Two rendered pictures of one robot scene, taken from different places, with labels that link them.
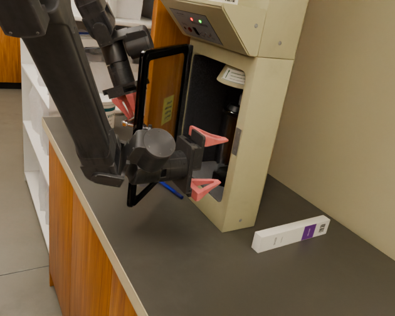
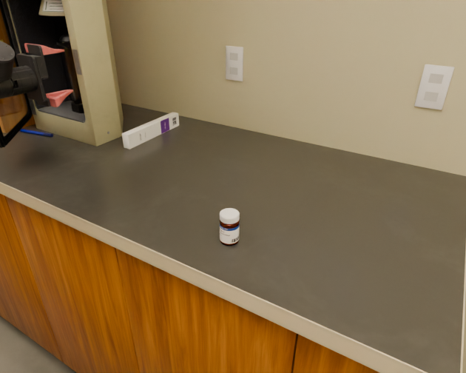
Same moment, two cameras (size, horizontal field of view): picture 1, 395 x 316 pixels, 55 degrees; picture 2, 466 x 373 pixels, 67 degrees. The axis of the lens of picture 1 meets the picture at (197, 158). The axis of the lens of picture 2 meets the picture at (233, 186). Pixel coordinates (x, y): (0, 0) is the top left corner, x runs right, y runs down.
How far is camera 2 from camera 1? 29 cm
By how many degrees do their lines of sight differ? 25
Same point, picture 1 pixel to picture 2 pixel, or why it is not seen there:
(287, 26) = not seen: outside the picture
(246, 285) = (126, 167)
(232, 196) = (93, 112)
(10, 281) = not seen: outside the picture
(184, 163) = (32, 74)
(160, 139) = not seen: outside the picture
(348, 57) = not seen: outside the picture
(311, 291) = (175, 156)
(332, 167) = (169, 77)
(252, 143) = (91, 61)
